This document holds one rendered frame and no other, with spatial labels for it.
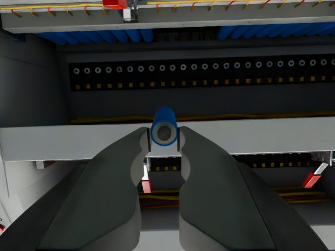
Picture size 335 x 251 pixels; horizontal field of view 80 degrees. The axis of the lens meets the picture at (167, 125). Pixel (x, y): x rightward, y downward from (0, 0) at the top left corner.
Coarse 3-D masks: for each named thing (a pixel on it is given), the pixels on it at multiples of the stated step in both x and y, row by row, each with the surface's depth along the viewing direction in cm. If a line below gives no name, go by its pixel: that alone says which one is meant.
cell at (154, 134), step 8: (160, 112) 15; (168, 112) 15; (160, 120) 12; (168, 120) 12; (152, 128) 13; (160, 128) 12; (168, 128) 12; (176, 128) 13; (152, 136) 13; (160, 136) 12; (168, 136) 12; (176, 136) 13; (160, 144) 13; (168, 144) 13
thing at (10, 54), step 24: (0, 0) 22; (24, 0) 23; (48, 0) 23; (72, 0) 23; (96, 0) 23; (0, 24) 24; (0, 48) 26; (24, 48) 31; (48, 48) 37; (240, 48) 38; (264, 48) 38; (288, 48) 38; (312, 48) 38
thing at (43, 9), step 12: (144, 0) 23; (156, 0) 23; (168, 0) 23; (180, 0) 23; (264, 0) 23; (276, 0) 23; (288, 0) 23; (300, 0) 23; (312, 0) 24; (324, 0) 24; (0, 12) 24
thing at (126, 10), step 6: (102, 0) 15; (108, 0) 15; (114, 0) 15; (120, 0) 15; (108, 6) 15; (114, 6) 15; (120, 6) 15; (126, 6) 17; (126, 12) 21; (126, 18) 21
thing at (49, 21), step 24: (192, 0) 22; (216, 0) 22; (240, 0) 22; (24, 24) 24; (48, 24) 24; (72, 24) 24; (96, 24) 24; (120, 24) 24; (144, 24) 24; (168, 24) 25; (192, 24) 25; (216, 24) 25; (240, 24) 26
